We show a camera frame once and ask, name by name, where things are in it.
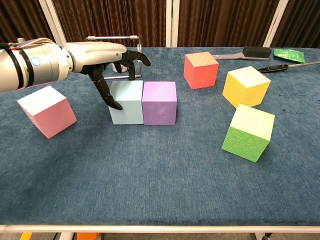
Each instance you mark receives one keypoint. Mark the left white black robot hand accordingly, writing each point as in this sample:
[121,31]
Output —
[95,55]

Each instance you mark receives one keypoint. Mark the light blue cube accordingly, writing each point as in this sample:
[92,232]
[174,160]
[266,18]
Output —
[127,110]

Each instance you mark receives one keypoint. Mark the pink cube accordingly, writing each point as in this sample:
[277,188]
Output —
[47,112]

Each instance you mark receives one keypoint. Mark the red cube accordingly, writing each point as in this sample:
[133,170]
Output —
[200,73]

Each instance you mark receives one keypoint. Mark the yellow cube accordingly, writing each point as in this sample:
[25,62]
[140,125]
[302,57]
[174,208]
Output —
[246,88]

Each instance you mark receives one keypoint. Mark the purple cube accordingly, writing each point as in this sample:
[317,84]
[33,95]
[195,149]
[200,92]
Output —
[159,105]

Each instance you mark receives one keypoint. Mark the green cube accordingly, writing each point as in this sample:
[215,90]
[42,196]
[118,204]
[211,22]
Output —
[247,135]

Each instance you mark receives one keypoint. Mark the blue felt table cover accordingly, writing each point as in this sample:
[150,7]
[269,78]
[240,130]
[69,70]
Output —
[150,180]

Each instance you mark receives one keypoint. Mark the grey brush black bristles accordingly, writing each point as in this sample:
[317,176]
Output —
[257,52]

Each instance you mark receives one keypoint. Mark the orange object under table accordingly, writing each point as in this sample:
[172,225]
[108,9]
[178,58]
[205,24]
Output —
[88,236]

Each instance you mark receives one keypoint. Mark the green foil packet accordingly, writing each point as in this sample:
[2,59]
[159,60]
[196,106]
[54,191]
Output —
[288,55]

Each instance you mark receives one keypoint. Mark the yellow floor tape strip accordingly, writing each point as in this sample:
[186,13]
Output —
[25,236]

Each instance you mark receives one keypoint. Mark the white table frame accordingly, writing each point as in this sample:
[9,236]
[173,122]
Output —
[160,228]

